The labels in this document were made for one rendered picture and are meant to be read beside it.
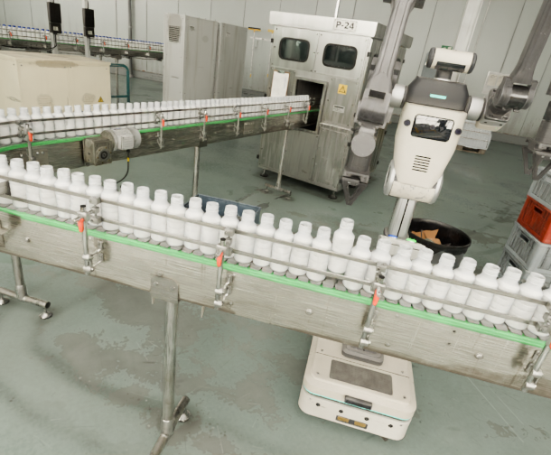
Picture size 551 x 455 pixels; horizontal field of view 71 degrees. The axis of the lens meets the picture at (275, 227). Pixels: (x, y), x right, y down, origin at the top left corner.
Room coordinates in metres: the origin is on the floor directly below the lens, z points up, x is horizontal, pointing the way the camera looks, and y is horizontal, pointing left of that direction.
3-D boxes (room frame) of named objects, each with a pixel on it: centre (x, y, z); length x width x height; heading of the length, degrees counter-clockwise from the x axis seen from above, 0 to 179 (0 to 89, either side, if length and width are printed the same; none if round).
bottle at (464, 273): (0.98, -0.55, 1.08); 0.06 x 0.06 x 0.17
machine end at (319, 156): (5.55, -0.51, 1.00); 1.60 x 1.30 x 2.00; 152
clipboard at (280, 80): (5.06, 0.22, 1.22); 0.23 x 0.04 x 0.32; 62
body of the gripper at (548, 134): (1.10, -0.69, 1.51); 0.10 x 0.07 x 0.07; 170
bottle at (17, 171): (1.22, 0.89, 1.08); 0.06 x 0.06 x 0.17
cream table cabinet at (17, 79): (4.64, 2.80, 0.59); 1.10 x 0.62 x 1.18; 152
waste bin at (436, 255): (2.49, -1.10, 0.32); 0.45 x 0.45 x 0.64
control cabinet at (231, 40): (8.01, 1.48, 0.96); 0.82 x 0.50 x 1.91; 152
